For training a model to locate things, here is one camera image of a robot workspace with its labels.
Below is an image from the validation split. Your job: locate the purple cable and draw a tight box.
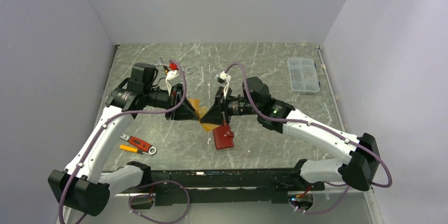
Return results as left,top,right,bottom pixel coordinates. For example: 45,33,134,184
223,62,394,215
58,59,191,224

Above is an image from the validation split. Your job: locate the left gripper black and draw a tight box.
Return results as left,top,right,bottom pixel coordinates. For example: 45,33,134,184
144,83,199,121

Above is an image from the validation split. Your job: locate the aluminium rail frame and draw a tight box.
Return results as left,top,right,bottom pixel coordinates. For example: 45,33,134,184
55,171,384,224

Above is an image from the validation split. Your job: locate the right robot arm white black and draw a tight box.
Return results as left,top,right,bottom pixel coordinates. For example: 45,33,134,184
200,77,380,191

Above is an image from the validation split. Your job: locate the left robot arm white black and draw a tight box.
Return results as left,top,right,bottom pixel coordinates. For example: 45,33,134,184
48,60,197,219

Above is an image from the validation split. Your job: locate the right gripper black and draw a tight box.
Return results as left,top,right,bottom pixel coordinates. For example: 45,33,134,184
201,88,260,126

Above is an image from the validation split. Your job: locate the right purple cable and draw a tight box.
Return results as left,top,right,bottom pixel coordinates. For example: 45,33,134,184
223,62,394,215

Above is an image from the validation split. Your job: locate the clear plastic compartment box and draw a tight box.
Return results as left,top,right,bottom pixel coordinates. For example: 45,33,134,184
287,57,320,94

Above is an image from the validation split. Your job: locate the silver open-end wrench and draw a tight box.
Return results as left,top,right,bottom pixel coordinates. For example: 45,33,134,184
153,58,194,74

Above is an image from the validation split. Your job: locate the red leather card holder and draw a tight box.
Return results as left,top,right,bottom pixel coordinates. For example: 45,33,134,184
213,125,234,150

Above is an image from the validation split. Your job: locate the orange handled small screwdriver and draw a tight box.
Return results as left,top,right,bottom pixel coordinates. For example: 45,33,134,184
119,145,143,154

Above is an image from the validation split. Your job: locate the yellow black screwdriver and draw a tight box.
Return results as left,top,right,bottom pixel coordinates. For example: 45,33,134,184
159,58,169,74

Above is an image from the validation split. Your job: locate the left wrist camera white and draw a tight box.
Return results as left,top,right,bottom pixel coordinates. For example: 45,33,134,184
165,70,182,93

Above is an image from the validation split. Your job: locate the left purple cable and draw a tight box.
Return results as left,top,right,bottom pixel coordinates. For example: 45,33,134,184
58,59,191,224

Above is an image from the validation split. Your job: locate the red handled adjustable wrench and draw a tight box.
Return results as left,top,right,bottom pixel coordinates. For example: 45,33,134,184
120,134,157,155

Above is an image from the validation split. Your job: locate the gold VIP card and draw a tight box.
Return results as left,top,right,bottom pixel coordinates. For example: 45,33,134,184
195,106,219,133

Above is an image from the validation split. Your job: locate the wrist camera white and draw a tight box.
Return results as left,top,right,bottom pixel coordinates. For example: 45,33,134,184
215,71,231,98
165,70,182,93

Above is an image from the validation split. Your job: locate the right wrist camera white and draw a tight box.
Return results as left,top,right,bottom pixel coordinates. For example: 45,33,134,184
215,71,231,98

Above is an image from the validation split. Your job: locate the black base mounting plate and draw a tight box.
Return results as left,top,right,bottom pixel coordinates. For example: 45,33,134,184
116,169,325,206

